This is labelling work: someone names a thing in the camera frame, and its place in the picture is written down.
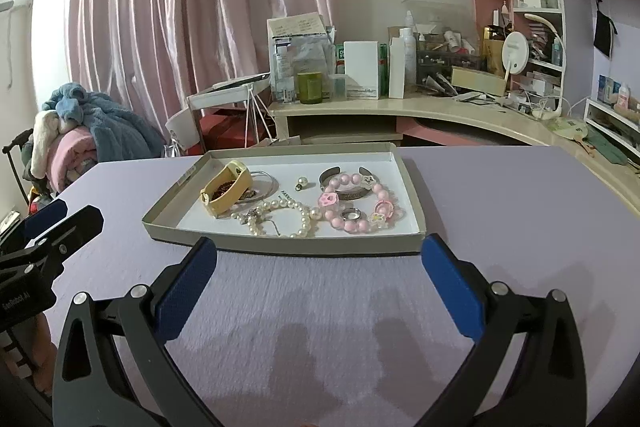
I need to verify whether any pile of medicine packets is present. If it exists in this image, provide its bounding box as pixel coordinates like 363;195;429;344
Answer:
267;13;336;102

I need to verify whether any pearl bracelet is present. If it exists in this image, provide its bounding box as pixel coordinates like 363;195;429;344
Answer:
232;199;321;239

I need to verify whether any flat gold box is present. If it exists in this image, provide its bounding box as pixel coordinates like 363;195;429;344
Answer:
451;67;508;96

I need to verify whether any pink bead bracelet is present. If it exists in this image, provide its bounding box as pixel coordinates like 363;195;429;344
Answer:
317;173;403;235

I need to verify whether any yellow wrist watch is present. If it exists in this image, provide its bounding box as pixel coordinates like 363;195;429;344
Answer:
200;160;253;219

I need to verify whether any white jewelry tray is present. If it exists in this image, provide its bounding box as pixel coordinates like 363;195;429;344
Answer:
141;143;427;257

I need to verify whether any white spray bottle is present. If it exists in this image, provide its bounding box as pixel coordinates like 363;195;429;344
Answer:
402;11;418;85

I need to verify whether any green glass jar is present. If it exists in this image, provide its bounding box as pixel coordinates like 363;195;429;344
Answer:
296;72;322;105

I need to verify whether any dark green cloth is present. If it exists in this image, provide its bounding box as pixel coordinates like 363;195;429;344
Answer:
585;127;631;168

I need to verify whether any white blanket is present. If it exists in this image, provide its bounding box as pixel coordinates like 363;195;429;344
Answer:
30;112;61;178

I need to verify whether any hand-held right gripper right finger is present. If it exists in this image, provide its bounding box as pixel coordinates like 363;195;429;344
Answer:
417;234;588;427

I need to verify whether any pink curtain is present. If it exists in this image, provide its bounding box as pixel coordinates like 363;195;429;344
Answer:
65;0;341;142

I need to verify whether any person's left hand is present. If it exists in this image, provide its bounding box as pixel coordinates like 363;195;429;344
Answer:
19;311;58;380

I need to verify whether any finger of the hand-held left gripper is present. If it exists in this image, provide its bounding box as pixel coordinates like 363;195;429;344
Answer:
20;198;68;240
0;205;105;278

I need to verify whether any red cloth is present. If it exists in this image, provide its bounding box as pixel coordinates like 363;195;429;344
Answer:
197;109;251;152

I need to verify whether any brown bead chain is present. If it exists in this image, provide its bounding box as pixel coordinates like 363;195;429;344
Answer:
210;179;241;202

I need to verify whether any thin silver bangle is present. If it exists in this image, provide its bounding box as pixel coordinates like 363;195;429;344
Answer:
247;169;281;202

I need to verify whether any green hand fan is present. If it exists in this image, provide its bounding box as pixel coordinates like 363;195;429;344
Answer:
542;117;593;142

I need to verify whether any beige curved desk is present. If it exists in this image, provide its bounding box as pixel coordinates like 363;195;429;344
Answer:
267;94;640;212

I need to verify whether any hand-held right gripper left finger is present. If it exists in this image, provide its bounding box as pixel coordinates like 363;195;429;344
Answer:
52;236;226;427

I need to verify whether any silver cuff bangle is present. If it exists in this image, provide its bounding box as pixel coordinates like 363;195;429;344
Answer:
318;165;376;202

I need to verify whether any white flat box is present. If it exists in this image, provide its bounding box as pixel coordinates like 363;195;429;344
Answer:
187;74;271;110

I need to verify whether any black pouch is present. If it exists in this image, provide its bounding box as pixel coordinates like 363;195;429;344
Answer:
594;0;618;58

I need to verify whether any black cart handle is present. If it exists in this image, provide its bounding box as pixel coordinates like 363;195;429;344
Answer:
2;129;36;188

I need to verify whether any black drawer organizer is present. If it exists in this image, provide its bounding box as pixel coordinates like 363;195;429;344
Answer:
415;49;483;88

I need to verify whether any blue fleece blanket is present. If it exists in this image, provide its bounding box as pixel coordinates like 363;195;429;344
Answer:
42;82;163;162

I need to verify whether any pink blanket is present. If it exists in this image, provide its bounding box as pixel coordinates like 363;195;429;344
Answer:
50;127;98;192

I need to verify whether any tall white carton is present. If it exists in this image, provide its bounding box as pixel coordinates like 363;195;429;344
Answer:
389;38;412;99

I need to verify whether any round white mirror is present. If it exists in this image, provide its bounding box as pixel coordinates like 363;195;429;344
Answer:
501;32;532;95

